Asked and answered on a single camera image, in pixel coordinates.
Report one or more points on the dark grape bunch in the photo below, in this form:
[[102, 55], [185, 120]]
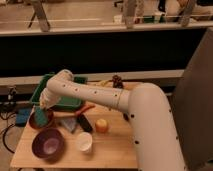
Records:
[[117, 82]]

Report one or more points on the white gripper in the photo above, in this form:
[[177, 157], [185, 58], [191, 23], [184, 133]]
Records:
[[48, 99]]

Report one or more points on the purple bowl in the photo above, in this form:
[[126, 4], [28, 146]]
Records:
[[48, 144]]

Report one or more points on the black rectangular remote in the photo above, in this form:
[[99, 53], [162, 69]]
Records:
[[84, 123]]

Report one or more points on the red bowl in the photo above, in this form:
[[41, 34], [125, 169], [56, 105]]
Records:
[[33, 124]]

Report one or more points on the blue box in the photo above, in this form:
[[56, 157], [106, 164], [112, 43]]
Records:
[[22, 117]]

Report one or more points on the white cup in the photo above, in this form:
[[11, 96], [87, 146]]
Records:
[[84, 142]]

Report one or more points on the banana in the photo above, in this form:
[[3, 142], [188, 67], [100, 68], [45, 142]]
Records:
[[103, 83]]

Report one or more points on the green sponge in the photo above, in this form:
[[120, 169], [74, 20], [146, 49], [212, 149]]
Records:
[[40, 117]]

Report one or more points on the orange fruit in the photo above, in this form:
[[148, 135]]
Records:
[[101, 126]]

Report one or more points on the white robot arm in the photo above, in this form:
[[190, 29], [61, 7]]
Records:
[[155, 135]]

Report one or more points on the spatula with orange handle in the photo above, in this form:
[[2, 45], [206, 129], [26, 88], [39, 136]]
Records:
[[70, 123]]

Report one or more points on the green tray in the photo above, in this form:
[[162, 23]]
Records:
[[65, 103]]

